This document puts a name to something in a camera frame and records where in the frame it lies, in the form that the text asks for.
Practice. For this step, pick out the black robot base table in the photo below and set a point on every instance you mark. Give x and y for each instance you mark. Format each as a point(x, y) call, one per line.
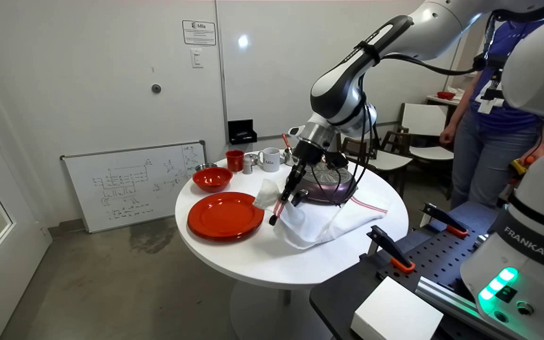
point(435, 255)

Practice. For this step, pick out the small wall label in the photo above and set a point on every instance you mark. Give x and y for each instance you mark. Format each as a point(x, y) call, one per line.
point(197, 59)

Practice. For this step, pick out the black clamp with orange tip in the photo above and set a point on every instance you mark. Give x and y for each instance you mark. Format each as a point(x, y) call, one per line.
point(388, 248)
point(444, 217)

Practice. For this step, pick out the red mug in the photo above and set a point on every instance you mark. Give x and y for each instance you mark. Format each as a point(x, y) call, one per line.
point(235, 161)

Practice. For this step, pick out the aluminium rail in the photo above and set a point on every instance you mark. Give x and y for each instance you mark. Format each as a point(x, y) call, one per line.
point(444, 295)

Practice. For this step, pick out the paper wall notice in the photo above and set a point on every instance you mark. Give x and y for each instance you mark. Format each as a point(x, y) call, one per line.
point(199, 32)

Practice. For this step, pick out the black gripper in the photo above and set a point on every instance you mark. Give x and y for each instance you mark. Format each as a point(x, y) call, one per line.
point(307, 163)

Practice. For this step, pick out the white towel with red stripes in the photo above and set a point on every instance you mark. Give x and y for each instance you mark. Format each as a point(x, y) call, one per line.
point(322, 219)

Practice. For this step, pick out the round wall knob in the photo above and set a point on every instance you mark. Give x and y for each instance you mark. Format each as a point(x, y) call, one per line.
point(155, 89)

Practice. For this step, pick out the white box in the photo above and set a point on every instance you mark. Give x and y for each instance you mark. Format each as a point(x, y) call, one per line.
point(395, 312)

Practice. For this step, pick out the person hand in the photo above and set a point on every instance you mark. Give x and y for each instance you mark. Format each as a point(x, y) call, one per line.
point(448, 134)

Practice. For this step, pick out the orange handheld device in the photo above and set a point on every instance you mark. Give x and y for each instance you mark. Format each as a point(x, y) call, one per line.
point(524, 166)

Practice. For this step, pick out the red bowl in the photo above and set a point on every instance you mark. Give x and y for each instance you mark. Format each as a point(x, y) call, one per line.
point(212, 180)

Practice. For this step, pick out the white door with glass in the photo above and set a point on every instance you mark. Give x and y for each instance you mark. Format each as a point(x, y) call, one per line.
point(8, 283)

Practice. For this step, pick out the dark chair with white seat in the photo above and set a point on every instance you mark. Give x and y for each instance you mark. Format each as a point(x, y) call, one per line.
point(390, 161)

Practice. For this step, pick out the steel pot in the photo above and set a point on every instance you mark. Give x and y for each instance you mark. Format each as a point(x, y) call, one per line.
point(288, 157)

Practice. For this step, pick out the small red desk object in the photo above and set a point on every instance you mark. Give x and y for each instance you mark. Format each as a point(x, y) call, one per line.
point(446, 95)

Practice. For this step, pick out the small leaning whiteboard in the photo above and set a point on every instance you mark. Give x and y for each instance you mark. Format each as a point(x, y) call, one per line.
point(133, 185)

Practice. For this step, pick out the black wall tray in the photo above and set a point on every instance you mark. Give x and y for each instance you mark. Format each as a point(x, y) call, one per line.
point(242, 132)

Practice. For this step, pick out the red plate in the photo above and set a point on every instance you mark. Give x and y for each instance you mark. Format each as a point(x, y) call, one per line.
point(225, 215)

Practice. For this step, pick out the person in blue shirt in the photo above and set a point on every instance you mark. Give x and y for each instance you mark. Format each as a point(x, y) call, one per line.
point(505, 119)

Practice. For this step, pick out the white mug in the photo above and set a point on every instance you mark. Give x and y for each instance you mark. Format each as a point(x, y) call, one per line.
point(269, 159)

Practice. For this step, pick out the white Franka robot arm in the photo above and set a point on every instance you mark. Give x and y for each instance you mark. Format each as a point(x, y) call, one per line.
point(410, 30)

